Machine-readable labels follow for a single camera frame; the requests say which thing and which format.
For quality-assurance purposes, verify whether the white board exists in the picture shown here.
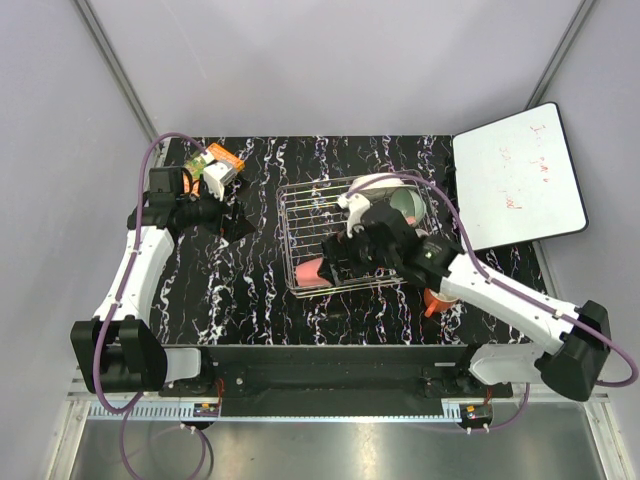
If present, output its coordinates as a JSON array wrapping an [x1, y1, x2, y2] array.
[[452, 102, 589, 251]]

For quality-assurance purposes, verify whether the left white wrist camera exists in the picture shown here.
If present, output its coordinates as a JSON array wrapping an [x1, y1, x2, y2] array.
[[202, 143, 244, 200]]

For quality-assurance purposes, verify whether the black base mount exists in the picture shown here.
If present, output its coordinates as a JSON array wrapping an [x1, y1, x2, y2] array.
[[160, 346, 513, 419]]

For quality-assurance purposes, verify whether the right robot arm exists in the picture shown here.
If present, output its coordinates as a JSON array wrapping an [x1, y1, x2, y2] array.
[[318, 203, 610, 402]]

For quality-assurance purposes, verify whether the orange mug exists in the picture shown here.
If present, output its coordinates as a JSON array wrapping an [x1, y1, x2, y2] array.
[[423, 288, 458, 318]]

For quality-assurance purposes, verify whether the purple cable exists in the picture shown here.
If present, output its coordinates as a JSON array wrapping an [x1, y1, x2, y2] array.
[[92, 132, 216, 479], [347, 172, 640, 434]]

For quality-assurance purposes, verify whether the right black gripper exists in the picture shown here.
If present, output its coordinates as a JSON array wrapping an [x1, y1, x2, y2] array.
[[317, 224, 399, 287]]

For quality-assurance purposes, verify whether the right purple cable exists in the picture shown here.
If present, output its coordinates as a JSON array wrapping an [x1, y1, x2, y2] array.
[[347, 172, 640, 434]]

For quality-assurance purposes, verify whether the white scalloped plate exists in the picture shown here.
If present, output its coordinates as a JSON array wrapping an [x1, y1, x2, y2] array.
[[348, 173, 404, 193]]

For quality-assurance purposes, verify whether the wire dish rack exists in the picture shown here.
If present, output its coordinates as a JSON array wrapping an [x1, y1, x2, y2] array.
[[277, 176, 442, 298]]

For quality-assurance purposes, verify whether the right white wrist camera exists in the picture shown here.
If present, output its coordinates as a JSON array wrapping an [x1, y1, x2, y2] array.
[[337, 192, 371, 238]]

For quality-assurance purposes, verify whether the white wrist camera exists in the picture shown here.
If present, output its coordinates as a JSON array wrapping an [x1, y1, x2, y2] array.
[[202, 143, 244, 200], [337, 192, 371, 238]]

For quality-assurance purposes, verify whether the pink plastic cup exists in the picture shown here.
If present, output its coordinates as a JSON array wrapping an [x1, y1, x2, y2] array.
[[295, 257, 330, 288]]

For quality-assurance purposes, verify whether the aluminium rail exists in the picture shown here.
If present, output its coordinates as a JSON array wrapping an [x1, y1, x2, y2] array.
[[64, 362, 611, 425]]

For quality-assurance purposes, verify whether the orange book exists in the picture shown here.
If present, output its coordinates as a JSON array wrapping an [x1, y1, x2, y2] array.
[[183, 143, 245, 200]]

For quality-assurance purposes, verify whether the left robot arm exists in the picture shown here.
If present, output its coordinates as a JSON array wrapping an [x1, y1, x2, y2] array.
[[70, 160, 254, 396]]

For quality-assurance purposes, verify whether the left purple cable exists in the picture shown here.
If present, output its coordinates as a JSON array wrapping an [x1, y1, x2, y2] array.
[[92, 132, 216, 479]]

